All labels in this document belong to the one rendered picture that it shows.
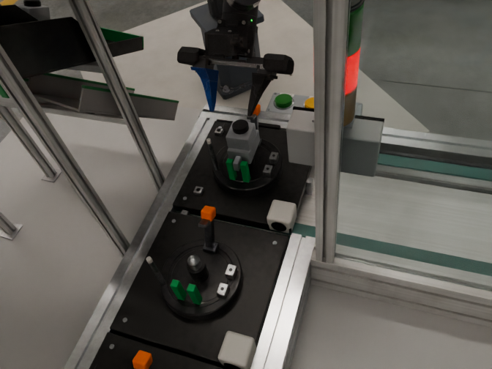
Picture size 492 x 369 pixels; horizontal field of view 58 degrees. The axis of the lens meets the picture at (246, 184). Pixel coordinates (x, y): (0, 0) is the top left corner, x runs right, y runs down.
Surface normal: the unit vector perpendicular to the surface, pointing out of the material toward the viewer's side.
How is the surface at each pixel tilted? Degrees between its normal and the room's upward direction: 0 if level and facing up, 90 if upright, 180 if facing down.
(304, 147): 90
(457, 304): 90
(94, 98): 90
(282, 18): 0
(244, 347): 0
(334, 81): 90
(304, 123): 0
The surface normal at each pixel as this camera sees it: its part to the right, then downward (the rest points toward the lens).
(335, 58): -0.31, 0.77
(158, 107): 0.87, 0.30
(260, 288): -0.13, -0.61
